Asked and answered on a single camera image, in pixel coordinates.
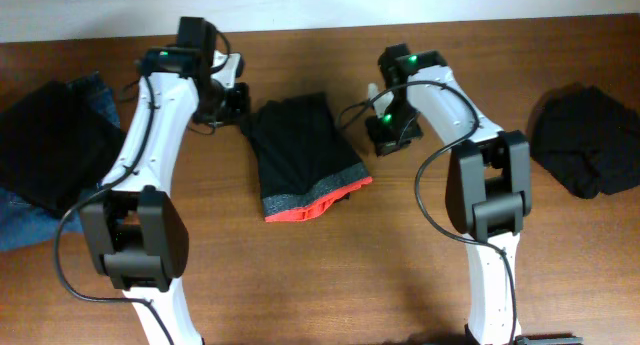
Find blue denim jeans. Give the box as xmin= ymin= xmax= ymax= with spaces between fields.
xmin=1 ymin=72 xmax=121 ymax=252

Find black folded garment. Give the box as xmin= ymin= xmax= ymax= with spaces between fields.
xmin=530 ymin=86 xmax=639 ymax=199
xmin=1 ymin=77 xmax=125 ymax=216

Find black folded garment right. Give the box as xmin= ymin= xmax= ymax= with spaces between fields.
xmin=530 ymin=86 xmax=639 ymax=199

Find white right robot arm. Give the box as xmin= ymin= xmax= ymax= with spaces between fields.
xmin=366 ymin=44 xmax=532 ymax=344

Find black pants with red waistband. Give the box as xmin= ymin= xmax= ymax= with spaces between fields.
xmin=240 ymin=93 xmax=373 ymax=223

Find black folded garment left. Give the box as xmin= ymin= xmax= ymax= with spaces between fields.
xmin=1 ymin=77 xmax=125 ymax=216

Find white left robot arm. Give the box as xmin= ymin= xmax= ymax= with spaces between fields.
xmin=79 ymin=48 xmax=249 ymax=344

